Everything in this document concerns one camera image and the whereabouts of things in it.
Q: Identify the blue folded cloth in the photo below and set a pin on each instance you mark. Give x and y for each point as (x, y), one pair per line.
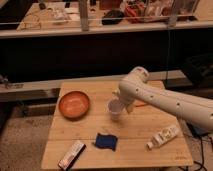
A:
(106, 141)

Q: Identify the black power adapter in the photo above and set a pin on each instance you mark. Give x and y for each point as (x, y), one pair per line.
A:
(196, 131)

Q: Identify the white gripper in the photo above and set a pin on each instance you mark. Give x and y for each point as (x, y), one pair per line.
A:
(125, 99)

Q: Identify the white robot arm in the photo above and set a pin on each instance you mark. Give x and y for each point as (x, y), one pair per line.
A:
(195, 110)

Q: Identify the red items on shelf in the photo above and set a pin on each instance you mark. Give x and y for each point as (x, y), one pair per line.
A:
(135, 13)

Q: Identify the orange wooden bowl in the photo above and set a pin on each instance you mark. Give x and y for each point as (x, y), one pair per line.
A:
(74, 104)

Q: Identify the orange carrot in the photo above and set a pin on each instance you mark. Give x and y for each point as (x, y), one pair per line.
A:
(139, 104)

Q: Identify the white plastic bottle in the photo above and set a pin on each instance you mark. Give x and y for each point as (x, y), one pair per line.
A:
(162, 137)

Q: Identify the metal shelf post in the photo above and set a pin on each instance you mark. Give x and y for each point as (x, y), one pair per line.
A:
(83, 10)

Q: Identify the black bag on shelf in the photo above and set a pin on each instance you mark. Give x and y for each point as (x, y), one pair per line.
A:
(112, 17)

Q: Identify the wooden table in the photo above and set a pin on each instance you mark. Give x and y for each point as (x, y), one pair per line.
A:
(132, 130)

